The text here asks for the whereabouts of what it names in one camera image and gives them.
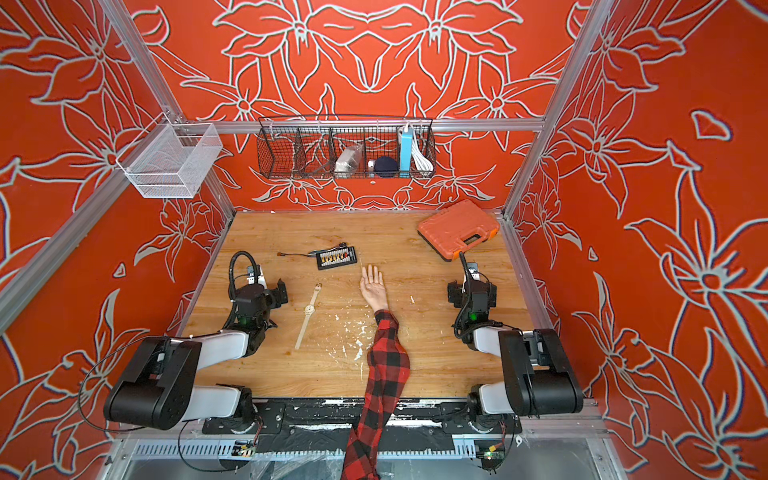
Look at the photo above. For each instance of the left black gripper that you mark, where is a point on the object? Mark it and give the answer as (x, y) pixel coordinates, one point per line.
(277, 296)

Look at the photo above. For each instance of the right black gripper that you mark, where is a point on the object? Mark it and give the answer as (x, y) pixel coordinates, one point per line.
(456, 293)

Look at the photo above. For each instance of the beige strap wristwatch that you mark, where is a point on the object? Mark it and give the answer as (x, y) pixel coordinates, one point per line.
(309, 311)

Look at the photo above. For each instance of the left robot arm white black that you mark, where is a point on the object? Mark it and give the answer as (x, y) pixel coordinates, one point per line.
(158, 389)

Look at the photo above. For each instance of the red black plaid sleeve forearm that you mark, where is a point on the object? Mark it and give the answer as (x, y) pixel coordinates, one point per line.
(389, 370)

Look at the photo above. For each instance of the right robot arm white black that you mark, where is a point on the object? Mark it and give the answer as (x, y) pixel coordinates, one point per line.
(538, 378)

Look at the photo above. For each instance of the orange plastic tool case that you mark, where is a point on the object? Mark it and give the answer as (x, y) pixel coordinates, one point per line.
(457, 229)

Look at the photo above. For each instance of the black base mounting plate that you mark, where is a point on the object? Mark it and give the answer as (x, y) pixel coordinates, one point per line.
(449, 415)

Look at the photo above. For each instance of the light blue box in basket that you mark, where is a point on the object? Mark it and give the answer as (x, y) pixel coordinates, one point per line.
(405, 151)

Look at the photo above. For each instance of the dark blue round object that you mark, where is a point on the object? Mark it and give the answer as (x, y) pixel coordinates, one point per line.
(386, 167)

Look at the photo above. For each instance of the grey white packet in basket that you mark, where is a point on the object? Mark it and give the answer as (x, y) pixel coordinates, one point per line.
(348, 162)

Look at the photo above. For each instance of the clear plastic wall bin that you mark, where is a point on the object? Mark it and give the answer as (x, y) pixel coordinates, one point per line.
(172, 161)

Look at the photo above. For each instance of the black wire mesh basket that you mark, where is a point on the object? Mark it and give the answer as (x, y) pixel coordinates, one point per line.
(346, 147)

